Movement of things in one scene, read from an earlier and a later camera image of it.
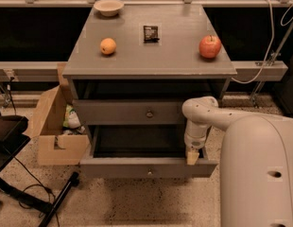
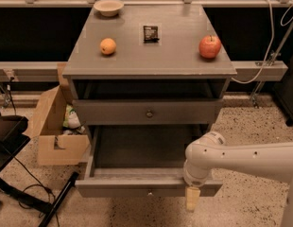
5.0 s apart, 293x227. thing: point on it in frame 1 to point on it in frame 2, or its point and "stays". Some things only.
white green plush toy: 72,119 stays
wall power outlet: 8,73 stays
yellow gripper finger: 192,158 to 192,198
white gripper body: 195,142 to 194,180
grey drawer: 144,151 to 133,183
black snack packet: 150,34 stays
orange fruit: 108,45 stays
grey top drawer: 130,112 stays
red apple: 210,45 stays
